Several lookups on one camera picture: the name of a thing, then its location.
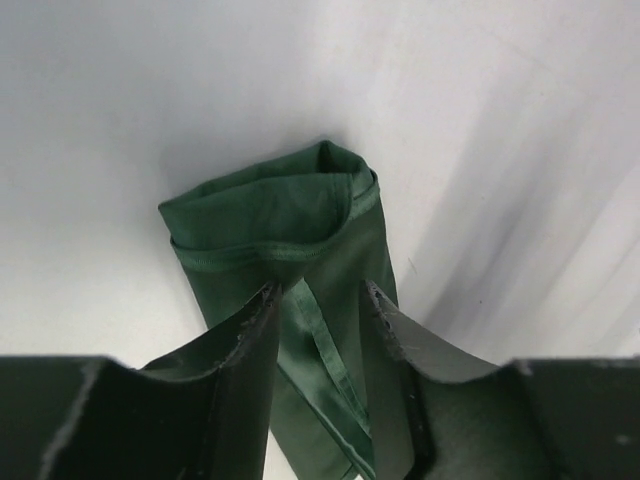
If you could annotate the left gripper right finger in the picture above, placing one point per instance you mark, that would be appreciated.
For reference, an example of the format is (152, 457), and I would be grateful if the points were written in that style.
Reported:
(399, 357)

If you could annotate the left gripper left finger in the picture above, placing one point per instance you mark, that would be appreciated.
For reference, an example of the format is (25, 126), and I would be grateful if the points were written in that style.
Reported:
(236, 362)

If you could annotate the dark green cloth napkin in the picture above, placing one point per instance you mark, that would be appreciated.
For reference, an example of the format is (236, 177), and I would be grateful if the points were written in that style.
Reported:
(312, 222)

